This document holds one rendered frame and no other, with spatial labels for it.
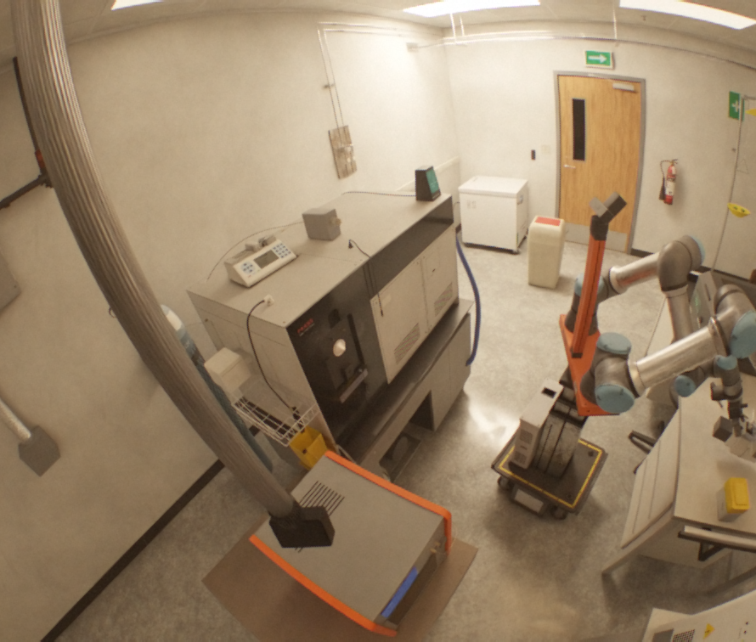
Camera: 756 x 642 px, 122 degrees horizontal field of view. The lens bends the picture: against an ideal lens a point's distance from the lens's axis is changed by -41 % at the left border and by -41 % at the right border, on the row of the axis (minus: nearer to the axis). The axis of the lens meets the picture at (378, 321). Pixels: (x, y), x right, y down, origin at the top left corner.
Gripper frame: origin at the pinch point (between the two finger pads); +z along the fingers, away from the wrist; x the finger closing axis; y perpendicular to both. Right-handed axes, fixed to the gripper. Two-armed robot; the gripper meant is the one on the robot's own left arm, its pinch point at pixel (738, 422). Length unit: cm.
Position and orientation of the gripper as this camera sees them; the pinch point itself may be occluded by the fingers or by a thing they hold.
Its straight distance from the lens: 153.4
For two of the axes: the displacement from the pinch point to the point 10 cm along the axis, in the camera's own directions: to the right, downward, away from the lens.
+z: 5.7, 8.2, 0.3
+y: 4.2, -2.5, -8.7
